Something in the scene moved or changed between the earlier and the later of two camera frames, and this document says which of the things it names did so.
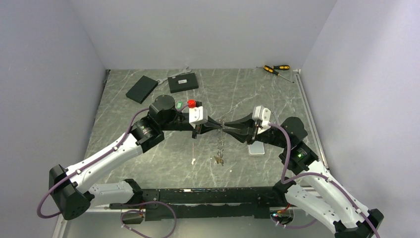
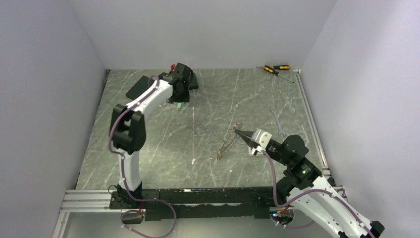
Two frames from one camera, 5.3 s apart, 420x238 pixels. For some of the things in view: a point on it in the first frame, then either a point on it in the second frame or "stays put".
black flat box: (140, 91) stays put
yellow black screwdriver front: (270, 69) stays put
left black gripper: (211, 125) -> (184, 98)
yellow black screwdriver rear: (285, 67) stays put
